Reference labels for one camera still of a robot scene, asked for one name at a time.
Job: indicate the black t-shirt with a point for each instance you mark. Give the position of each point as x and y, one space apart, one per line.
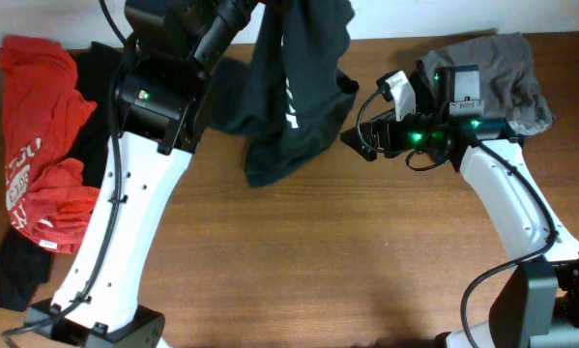
23 264

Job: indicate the folded grey t-shirt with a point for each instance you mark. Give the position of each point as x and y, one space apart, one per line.
507 79

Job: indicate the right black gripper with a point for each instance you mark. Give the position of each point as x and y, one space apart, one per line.
387 124

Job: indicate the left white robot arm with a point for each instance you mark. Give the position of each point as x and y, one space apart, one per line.
155 118

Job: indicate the folded navy blue t-shirt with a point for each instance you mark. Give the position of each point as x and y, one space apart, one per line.
453 111

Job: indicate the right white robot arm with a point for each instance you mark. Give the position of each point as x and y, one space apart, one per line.
539 304

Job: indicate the red printed t-shirt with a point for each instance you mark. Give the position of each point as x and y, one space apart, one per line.
43 113

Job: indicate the dark green Nike t-shirt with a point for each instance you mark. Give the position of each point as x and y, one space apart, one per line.
292 99

